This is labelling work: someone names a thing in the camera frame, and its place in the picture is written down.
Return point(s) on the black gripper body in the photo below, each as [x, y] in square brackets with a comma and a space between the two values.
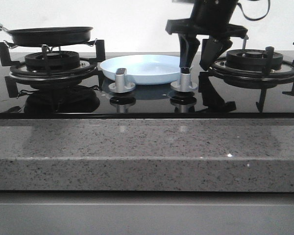
[209, 17]

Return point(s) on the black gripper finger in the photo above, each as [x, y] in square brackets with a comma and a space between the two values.
[189, 45]
[212, 49]

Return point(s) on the light blue plate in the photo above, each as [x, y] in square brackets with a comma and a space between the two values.
[144, 69]

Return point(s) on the black frying pan green handle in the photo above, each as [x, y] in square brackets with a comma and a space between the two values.
[51, 36]

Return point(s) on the silver right stove knob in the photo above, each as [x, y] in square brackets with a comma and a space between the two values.
[184, 83]

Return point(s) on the silver stove knob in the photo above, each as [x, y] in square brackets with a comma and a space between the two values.
[121, 84]
[184, 83]

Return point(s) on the silver left stove knob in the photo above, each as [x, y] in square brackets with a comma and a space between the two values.
[121, 84]

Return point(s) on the black right burner pan support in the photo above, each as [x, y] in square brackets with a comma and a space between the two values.
[252, 69]

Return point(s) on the black burner pan support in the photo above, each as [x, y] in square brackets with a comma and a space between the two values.
[50, 69]
[252, 69]

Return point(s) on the black left burner pan support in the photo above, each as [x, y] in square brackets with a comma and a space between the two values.
[50, 69]

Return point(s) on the black glass gas cooktop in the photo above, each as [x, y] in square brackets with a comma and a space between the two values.
[215, 98]

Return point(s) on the grey cabinet front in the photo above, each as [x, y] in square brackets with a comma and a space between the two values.
[146, 213]

